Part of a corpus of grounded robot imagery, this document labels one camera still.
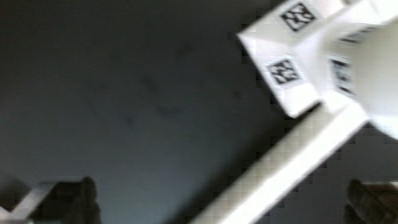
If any white lamp bulb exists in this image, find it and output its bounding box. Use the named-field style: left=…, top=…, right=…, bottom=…
left=329, top=24, right=398, bottom=140

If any white U-shaped frame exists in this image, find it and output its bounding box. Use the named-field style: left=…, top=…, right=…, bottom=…
left=188, top=103, right=368, bottom=224

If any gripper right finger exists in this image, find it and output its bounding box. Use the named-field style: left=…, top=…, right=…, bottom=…
left=343, top=179, right=398, bottom=224

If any white lamp base with tags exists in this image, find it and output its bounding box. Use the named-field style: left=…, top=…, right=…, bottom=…
left=238, top=0, right=398, bottom=117

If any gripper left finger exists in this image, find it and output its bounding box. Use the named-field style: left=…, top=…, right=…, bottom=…
left=0, top=176, right=101, bottom=224

